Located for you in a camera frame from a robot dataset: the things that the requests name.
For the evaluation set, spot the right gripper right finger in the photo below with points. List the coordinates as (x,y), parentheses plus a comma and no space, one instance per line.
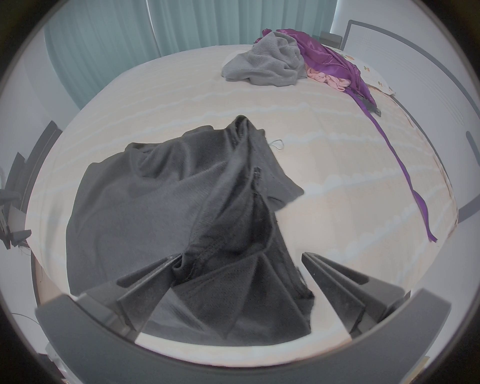
(345,296)

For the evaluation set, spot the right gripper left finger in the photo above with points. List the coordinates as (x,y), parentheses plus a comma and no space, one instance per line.
(146,296)

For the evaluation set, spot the black T-shirt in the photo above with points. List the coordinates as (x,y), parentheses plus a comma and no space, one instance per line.
(168,210)

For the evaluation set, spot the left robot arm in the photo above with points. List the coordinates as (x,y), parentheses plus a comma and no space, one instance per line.
(7,195)

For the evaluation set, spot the bed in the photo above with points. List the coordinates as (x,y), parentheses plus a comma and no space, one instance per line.
(337,150)

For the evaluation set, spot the pink garment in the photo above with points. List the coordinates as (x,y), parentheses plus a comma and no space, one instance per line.
(326,78)

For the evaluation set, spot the white printed pillow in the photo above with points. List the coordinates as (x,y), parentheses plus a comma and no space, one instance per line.
(375,77)

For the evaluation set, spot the purple satin garment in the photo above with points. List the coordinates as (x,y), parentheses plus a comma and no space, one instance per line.
(326,56)

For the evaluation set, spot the grey garment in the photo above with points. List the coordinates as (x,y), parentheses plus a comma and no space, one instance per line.
(266,63)

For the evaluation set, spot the blue-green curtain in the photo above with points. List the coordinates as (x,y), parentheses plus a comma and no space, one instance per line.
(93,48)
(232,22)

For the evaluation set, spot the grey bedside table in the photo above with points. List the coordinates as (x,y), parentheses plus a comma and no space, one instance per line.
(330,39)

